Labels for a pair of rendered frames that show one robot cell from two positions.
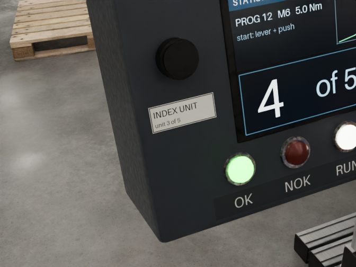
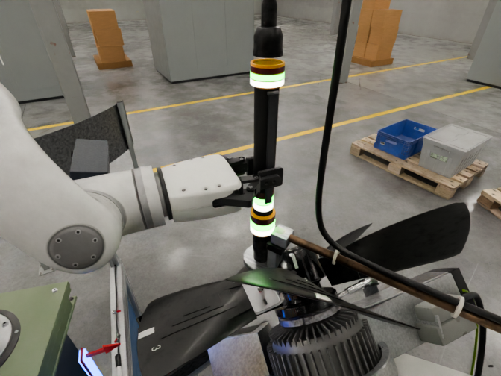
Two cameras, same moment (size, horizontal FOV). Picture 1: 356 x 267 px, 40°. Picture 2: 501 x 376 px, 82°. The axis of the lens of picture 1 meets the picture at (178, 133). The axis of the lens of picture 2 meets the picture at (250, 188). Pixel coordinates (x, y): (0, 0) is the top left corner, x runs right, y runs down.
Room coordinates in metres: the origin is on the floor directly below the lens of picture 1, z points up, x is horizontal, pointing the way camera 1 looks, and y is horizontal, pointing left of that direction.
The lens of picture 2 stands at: (0.92, -1.00, 1.73)
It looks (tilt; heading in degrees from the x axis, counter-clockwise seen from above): 35 degrees down; 87
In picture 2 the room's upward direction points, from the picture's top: straight up
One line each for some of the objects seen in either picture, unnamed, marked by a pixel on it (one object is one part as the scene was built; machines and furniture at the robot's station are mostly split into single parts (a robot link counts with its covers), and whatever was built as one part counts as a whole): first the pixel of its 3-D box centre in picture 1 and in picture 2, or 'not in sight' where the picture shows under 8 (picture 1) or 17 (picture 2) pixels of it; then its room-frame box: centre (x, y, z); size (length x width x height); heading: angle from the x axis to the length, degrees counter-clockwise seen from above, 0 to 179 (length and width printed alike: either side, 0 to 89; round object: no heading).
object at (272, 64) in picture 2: not in sight; (267, 74); (0.96, -0.61, 1.64); 0.04 x 0.04 x 0.03
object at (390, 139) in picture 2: not in sight; (405, 138); (2.88, 2.02, 0.25); 0.60 x 0.41 x 0.22; 33
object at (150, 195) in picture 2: not in sight; (151, 195); (0.80, -0.67, 1.49); 0.09 x 0.03 x 0.08; 110
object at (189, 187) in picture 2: not in sight; (196, 186); (0.86, -0.65, 1.49); 0.11 x 0.10 x 0.07; 20
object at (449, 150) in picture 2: not in sight; (452, 151); (3.15, 1.59, 0.31); 0.60 x 0.42 x 0.33; 33
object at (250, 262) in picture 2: not in sight; (266, 245); (0.97, -0.62, 1.33); 0.09 x 0.07 x 0.10; 144
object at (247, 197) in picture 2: not in sight; (227, 194); (0.91, -0.67, 1.49); 0.08 x 0.06 x 0.01; 140
